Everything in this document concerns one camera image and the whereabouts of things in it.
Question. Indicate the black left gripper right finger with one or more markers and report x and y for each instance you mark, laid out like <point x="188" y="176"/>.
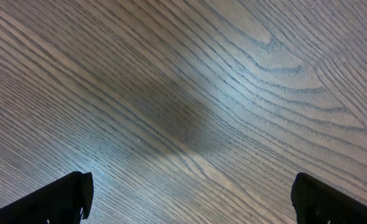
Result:
<point x="318" y="203"/>

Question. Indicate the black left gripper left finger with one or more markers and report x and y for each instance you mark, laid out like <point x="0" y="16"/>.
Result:
<point x="66" y="200"/>

